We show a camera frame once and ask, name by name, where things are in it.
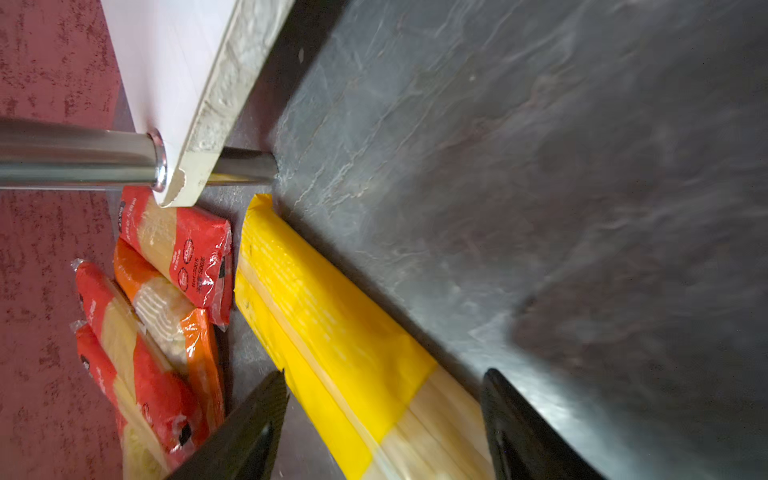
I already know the red spaghetti bag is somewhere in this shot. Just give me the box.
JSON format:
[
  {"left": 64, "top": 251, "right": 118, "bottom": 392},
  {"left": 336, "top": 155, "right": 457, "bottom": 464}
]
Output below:
[
  {"left": 72, "top": 259, "right": 209, "bottom": 471},
  {"left": 118, "top": 186, "right": 233, "bottom": 331},
  {"left": 70, "top": 320, "right": 169, "bottom": 480}
]

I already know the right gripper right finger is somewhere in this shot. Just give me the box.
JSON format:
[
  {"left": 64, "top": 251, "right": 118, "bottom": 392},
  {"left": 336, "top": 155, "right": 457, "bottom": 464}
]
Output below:
[{"left": 481, "top": 368, "right": 603, "bottom": 480}]

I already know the red spaghetti bag middle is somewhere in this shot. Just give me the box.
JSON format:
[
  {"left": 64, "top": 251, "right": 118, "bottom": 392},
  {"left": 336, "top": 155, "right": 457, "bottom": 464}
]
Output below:
[{"left": 72, "top": 259, "right": 209, "bottom": 471}]

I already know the white two-tier shelf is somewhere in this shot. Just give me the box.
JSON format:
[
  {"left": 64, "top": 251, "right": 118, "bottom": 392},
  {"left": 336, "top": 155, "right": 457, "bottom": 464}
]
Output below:
[{"left": 1, "top": 0, "right": 293, "bottom": 208}]

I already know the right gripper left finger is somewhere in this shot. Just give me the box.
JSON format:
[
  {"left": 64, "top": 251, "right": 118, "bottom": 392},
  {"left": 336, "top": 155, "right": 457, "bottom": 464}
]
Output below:
[{"left": 169, "top": 371, "right": 289, "bottom": 479}]

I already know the orange pasta bag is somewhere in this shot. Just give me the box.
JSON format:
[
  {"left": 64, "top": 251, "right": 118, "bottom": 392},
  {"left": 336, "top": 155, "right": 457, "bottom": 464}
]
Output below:
[{"left": 113, "top": 239, "right": 226, "bottom": 432}]

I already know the red spaghetti bag front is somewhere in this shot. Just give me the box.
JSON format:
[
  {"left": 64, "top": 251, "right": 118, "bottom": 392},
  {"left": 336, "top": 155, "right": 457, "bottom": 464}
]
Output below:
[{"left": 70, "top": 320, "right": 169, "bottom": 480}]

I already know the red spaghetti bag rear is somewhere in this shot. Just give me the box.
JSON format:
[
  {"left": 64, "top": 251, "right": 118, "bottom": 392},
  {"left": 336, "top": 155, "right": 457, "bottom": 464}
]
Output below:
[{"left": 118, "top": 186, "right": 233, "bottom": 331}]

